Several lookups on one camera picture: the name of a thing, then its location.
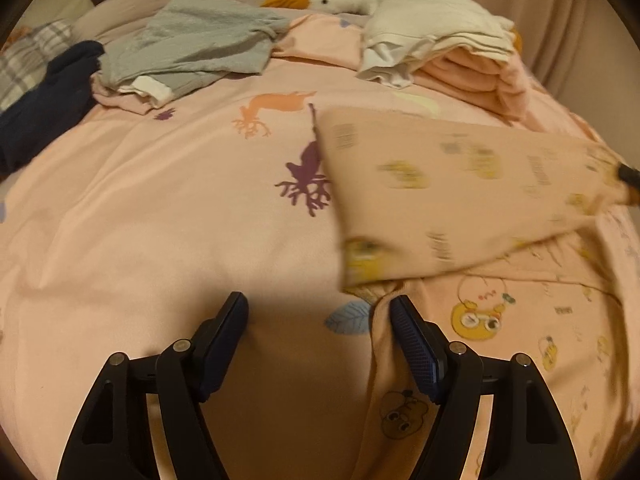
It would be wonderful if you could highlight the pink cartoon print garment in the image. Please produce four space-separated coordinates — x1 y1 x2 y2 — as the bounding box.
317 107 639 479

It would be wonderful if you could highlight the pink folded garment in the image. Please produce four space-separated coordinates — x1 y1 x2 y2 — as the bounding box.
412 48 532 120

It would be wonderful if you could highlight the pink printed duvet cover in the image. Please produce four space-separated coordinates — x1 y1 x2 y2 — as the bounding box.
0 0 640 480

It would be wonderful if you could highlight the white folded garment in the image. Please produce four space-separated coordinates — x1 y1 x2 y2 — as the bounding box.
358 0 515 89

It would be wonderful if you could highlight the white goose plush toy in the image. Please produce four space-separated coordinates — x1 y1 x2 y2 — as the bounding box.
262 0 522 56

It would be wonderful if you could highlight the dark navy garment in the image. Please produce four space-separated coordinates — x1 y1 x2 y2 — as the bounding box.
1 40 104 176

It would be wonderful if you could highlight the plaid pillow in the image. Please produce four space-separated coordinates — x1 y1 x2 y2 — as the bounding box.
1 20 73 112

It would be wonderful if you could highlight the grey garment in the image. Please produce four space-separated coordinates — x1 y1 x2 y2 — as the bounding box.
93 0 290 115

